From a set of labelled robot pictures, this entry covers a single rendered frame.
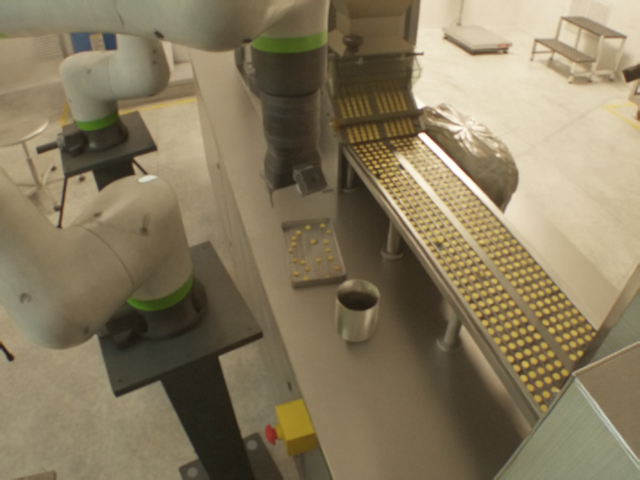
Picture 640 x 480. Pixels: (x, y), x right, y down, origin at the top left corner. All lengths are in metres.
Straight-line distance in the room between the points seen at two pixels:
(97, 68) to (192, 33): 0.86
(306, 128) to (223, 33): 0.22
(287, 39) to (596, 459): 0.47
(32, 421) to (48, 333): 1.40
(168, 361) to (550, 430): 0.64
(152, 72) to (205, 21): 0.83
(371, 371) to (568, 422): 0.69
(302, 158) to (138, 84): 0.68
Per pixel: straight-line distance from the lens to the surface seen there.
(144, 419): 1.83
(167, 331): 0.79
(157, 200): 0.67
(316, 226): 1.15
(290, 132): 0.60
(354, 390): 0.86
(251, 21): 0.42
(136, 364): 0.79
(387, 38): 1.20
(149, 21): 0.46
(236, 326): 0.80
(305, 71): 0.56
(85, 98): 1.31
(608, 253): 2.70
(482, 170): 1.15
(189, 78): 3.86
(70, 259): 0.62
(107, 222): 0.65
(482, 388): 0.90
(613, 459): 0.20
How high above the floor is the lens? 1.54
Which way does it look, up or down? 42 degrees down
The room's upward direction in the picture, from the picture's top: straight up
